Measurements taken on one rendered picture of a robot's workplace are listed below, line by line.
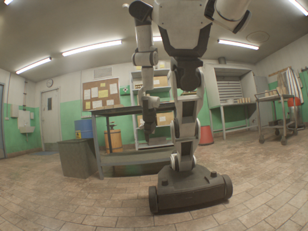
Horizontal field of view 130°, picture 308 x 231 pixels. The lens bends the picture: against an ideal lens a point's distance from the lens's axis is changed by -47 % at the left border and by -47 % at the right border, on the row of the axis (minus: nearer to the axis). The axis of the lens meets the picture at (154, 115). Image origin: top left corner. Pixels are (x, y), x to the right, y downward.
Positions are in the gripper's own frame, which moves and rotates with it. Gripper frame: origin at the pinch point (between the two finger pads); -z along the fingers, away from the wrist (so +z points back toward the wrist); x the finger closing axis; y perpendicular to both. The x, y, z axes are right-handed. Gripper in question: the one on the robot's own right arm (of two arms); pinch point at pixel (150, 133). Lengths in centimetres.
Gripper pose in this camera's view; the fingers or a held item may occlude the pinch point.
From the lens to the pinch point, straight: 92.6
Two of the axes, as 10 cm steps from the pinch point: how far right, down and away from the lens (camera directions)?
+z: -0.3, -9.1, -4.1
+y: 9.4, 1.2, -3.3
